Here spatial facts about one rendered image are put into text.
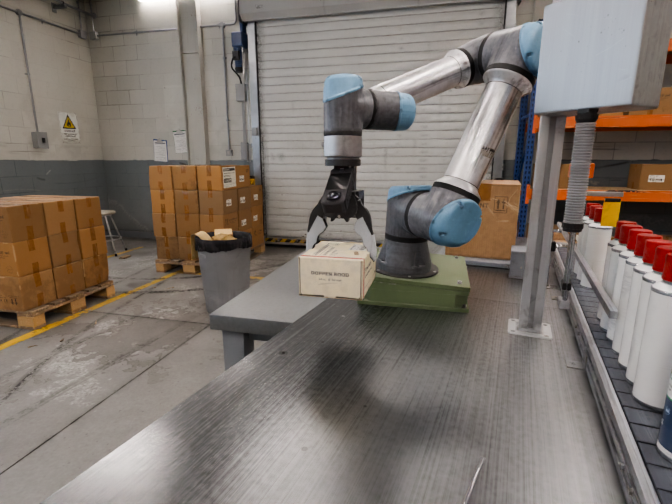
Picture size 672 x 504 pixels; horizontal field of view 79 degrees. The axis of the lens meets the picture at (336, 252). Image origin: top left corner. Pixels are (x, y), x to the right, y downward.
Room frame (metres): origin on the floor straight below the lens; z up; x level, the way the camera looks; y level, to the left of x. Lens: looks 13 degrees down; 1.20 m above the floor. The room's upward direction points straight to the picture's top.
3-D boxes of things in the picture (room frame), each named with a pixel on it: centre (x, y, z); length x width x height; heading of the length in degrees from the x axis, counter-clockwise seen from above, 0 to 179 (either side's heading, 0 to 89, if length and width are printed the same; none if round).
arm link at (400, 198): (1.08, -0.20, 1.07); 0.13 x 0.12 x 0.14; 27
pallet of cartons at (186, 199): (4.81, 1.46, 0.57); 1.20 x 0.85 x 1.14; 168
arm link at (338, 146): (0.83, -0.01, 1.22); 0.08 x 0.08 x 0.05
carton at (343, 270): (0.80, -0.01, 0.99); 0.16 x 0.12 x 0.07; 166
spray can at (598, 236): (1.00, -0.66, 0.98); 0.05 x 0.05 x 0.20
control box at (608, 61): (0.77, -0.46, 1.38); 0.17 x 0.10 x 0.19; 31
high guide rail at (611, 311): (1.12, -0.67, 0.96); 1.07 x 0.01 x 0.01; 156
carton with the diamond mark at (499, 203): (1.59, -0.58, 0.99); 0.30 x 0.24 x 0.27; 157
